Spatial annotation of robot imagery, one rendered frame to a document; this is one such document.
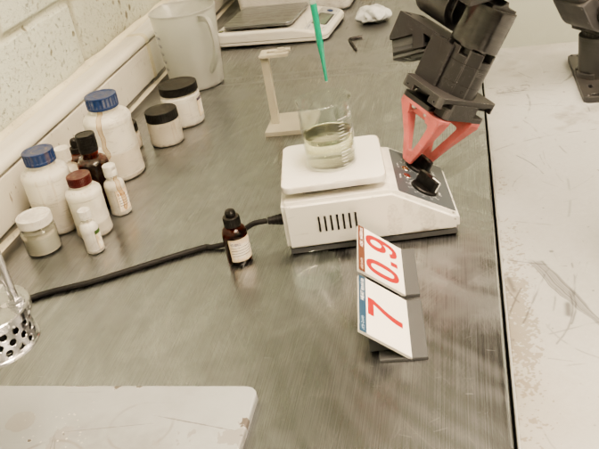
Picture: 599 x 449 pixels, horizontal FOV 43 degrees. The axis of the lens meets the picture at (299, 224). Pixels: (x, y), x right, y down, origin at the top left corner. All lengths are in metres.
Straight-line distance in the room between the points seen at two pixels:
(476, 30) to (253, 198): 0.37
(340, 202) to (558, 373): 0.31
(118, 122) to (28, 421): 0.53
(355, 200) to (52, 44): 0.66
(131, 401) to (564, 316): 0.41
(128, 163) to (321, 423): 0.62
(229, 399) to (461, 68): 0.45
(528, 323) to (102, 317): 0.45
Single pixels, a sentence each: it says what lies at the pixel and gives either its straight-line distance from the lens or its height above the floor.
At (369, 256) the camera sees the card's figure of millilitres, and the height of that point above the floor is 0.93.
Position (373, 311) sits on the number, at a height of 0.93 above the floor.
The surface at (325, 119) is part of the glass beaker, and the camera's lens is 0.85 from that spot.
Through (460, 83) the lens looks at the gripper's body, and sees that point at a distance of 0.90.
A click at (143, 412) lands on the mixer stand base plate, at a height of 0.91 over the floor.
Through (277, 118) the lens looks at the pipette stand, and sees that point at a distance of 1.26.
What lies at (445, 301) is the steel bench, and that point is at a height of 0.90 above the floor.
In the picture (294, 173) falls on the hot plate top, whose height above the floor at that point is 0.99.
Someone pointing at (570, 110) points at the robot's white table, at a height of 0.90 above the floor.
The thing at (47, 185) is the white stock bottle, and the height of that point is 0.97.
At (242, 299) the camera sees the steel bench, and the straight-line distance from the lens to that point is 0.84.
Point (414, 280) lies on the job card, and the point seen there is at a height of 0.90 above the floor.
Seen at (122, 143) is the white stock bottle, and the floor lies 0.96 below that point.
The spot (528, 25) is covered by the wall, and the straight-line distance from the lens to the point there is 2.34.
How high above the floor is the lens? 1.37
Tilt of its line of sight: 29 degrees down
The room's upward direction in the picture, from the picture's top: 10 degrees counter-clockwise
